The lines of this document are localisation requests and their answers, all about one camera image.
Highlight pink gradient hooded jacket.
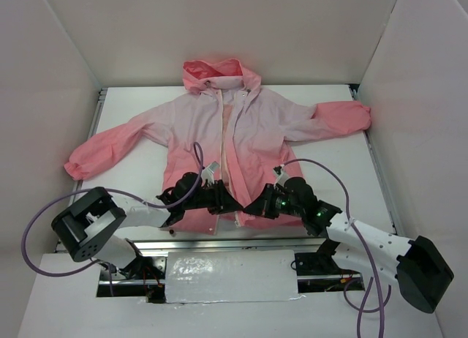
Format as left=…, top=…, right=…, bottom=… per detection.
left=64, top=57, right=373, bottom=231

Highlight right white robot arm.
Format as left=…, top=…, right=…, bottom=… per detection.
left=245, top=177, right=454, bottom=313

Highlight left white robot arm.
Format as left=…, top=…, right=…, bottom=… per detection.
left=51, top=172, right=243, bottom=279

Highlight white foil-taped panel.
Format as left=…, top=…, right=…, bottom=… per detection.
left=165, top=249, right=301, bottom=304

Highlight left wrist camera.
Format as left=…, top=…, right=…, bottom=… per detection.
left=201, top=162, right=219, bottom=184

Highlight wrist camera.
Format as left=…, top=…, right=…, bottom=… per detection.
left=201, top=162, right=219, bottom=184
left=273, top=165, right=290, bottom=187

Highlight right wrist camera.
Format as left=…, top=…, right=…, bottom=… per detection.
left=273, top=165, right=290, bottom=187

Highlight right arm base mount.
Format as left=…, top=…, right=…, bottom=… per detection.
left=290, top=241, right=364, bottom=293

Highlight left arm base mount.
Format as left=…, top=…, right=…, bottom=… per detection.
left=96, top=257, right=167, bottom=304

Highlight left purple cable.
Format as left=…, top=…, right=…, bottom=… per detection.
left=21, top=142, right=205, bottom=279

